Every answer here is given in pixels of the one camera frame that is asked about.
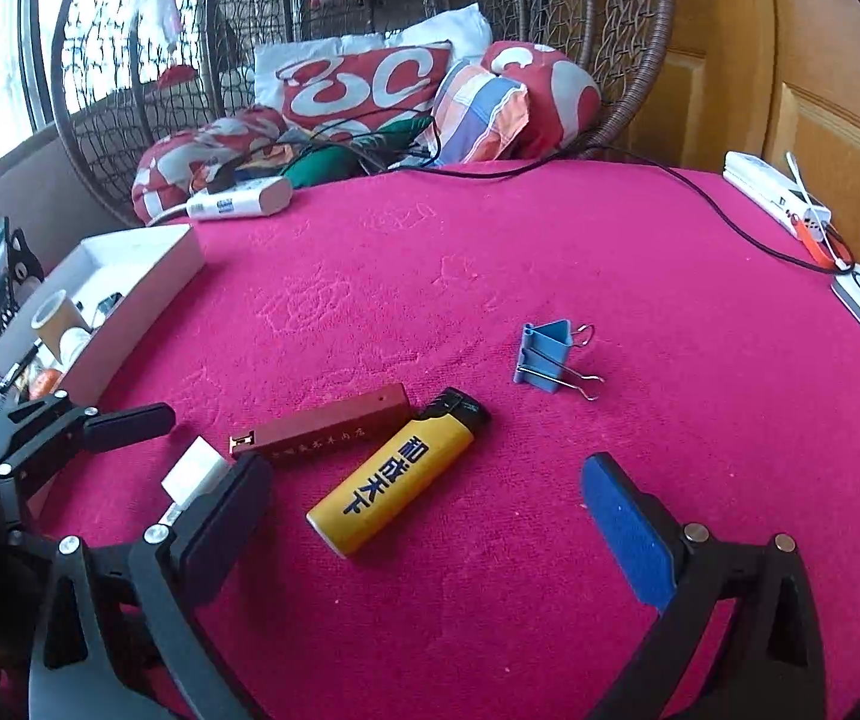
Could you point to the red hanging ornament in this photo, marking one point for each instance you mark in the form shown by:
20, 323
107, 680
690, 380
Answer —
173, 79

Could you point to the white cardboard tray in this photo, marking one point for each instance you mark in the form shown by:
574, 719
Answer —
152, 270

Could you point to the red tablecloth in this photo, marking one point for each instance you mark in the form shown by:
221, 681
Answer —
475, 277

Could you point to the blue binder clip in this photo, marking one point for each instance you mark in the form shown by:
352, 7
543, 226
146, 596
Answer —
542, 356

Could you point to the orange utility knife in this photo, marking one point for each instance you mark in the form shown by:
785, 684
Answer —
812, 244

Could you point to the round red patterned cushion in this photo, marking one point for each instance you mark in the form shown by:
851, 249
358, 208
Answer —
175, 157

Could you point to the yellow lighter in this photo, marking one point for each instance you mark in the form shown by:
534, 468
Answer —
392, 476

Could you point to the dark red USB stick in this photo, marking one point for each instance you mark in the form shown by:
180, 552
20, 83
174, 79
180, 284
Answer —
325, 426

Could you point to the brown paper cup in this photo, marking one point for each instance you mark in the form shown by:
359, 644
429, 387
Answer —
59, 319

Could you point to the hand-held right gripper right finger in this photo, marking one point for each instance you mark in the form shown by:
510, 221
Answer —
625, 525

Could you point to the white plug adapter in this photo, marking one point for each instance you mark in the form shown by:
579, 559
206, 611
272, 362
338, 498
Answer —
194, 469

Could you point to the wicker hanging chair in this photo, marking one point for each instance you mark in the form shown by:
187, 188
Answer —
625, 30

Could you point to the plaid cushion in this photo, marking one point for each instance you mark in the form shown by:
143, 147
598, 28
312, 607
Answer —
482, 112

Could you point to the tangerine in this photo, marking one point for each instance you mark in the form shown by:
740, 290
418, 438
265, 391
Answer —
44, 385

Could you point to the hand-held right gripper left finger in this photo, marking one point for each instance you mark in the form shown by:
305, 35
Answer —
227, 510

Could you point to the white power strip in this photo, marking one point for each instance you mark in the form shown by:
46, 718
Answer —
250, 201

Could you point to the green cloth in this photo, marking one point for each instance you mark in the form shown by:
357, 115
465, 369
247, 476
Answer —
325, 165

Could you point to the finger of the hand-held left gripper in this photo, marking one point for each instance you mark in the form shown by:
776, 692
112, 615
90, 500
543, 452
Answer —
130, 424

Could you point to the red cushion with white rings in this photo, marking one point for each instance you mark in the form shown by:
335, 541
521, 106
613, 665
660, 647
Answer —
557, 97

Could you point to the white-edged red patterned cushion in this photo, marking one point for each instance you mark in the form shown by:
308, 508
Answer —
370, 82

